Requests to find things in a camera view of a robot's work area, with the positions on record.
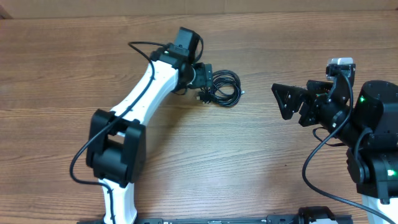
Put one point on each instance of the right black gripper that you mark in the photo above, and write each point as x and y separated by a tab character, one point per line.
313	102

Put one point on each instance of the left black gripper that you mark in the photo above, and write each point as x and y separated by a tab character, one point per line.
205	74

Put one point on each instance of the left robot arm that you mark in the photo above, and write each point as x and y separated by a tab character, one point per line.
116	149

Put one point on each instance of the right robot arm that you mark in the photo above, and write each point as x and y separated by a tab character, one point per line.
366	125

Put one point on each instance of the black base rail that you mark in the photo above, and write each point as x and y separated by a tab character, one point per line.
305	215

